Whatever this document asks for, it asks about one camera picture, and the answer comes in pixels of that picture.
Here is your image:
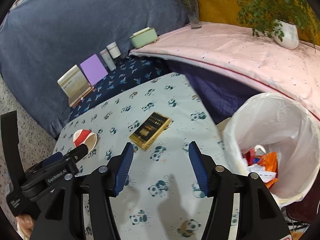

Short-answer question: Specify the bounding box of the red and white paper cup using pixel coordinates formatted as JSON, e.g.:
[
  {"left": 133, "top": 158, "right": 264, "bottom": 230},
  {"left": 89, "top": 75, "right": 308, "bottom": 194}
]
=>
[{"left": 73, "top": 129, "right": 98, "bottom": 159}]

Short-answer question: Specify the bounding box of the black and gold box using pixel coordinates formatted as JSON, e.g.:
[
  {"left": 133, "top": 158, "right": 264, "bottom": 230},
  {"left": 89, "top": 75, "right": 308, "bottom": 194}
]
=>
[{"left": 129, "top": 112, "right": 171, "bottom": 151}]

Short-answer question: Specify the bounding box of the red paper packet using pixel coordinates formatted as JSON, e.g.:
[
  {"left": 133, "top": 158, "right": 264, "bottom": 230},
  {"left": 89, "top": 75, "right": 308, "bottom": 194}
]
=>
[{"left": 243, "top": 148, "right": 255, "bottom": 166}]

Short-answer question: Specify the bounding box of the orange snack wrapper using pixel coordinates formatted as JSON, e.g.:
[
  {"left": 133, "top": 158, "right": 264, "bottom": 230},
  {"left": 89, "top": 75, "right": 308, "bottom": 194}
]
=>
[{"left": 258, "top": 152, "right": 278, "bottom": 189}]

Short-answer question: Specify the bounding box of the white trash bag bin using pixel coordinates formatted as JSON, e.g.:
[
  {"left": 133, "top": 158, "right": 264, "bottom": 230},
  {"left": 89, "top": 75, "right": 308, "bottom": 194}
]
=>
[{"left": 223, "top": 93, "right": 319, "bottom": 207}]

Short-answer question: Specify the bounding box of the person's hand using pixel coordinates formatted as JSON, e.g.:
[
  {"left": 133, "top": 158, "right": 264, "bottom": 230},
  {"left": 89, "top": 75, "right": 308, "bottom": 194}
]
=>
[{"left": 16, "top": 215, "right": 35, "bottom": 240}]

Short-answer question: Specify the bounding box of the panda print tablecloth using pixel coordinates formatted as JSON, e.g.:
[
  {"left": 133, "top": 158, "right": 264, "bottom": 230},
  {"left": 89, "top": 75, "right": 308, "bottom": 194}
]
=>
[{"left": 55, "top": 73, "right": 227, "bottom": 239}]

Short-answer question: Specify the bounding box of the purple notebook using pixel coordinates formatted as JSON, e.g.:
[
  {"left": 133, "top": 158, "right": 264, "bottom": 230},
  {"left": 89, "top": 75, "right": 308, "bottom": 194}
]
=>
[{"left": 80, "top": 54, "right": 108, "bottom": 86}]

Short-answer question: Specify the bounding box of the navy leaf print cloth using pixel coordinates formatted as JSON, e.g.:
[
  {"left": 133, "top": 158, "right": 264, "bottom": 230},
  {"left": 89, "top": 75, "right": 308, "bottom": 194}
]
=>
[{"left": 70, "top": 56, "right": 171, "bottom": 121}]

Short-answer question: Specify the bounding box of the tall white bottle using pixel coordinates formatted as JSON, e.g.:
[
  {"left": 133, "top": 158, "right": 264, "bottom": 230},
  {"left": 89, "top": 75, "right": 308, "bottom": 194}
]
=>
[{"left": 100, "top": 49, "right": 116, "bottom": 72}]

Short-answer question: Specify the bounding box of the pink blanket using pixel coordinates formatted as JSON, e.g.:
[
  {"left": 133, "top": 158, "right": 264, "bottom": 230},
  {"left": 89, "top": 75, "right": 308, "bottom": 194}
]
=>
[{"left": 130, "top": 22, "right": 319, "bottom": 118}]

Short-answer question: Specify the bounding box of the white jar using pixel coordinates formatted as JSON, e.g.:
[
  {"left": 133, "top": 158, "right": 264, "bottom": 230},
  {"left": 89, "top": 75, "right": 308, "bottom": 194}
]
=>
[{"left": 106, "top": 42, "right": 121, "bottom": 59}]

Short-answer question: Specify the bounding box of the blue grey drape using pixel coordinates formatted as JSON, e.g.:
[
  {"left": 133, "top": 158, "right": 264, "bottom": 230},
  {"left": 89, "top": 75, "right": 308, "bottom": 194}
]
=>
[{"left": 1, "top": 0, "right": 187, "bottom": 137}]

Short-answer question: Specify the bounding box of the green tissue box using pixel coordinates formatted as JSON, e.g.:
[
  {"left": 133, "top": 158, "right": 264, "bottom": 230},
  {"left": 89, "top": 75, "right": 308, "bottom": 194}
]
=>
[{"left": 129, "top": 27, "right": 158, "bottom": 49}]

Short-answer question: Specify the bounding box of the mustard yellow drape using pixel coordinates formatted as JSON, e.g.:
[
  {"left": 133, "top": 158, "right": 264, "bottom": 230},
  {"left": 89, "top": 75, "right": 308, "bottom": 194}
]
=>
[{"left": 191, "top": 0, "right": 320, "bottom": 47}]

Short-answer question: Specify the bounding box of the glass vase with pink flowers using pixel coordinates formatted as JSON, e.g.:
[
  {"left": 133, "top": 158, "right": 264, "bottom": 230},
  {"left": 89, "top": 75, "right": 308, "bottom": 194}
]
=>
[{"left": 177, "top": 0, "right": 202, "bottom": 29}]

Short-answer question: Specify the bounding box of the green plant in white pot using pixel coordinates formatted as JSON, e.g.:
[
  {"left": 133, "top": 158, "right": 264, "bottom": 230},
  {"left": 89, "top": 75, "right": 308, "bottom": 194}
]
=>
[{"left": 208, "top": 0, "right": 318, "bottom": 51}]

